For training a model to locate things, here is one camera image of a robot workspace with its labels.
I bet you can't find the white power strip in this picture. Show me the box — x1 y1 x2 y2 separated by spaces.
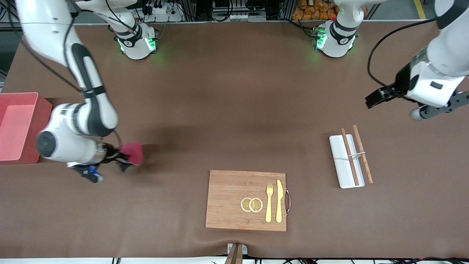
214 12 267 22
141 0 184 22

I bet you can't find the yellow knife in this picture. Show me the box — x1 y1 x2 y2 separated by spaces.
276 179 284 223

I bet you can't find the red cloth with grey underside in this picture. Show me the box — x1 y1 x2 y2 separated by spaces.
118 141 144 172

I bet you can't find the orange snack bag pile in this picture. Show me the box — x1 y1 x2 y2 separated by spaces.
292 0 339 21

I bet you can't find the brown wooden chopstick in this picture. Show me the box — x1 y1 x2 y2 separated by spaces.
341 128 360 186
352 125 374 184

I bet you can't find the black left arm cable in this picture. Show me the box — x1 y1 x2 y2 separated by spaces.
368 18 438 100

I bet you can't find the brown leather table mat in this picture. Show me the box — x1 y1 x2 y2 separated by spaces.
0 22 469 259

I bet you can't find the white rectangular tray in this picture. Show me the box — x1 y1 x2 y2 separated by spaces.
329 134 365 189

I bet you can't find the bamboo cutting board with handle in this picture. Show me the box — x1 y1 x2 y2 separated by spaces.
205 170 292 232

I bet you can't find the pink plastic box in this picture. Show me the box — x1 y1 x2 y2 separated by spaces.
0 92 53 165

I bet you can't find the metal camera stand bracket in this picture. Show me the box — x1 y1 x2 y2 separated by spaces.
224 243 248 264

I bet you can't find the yellow fork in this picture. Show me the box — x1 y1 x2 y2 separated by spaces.
265 183 274 223

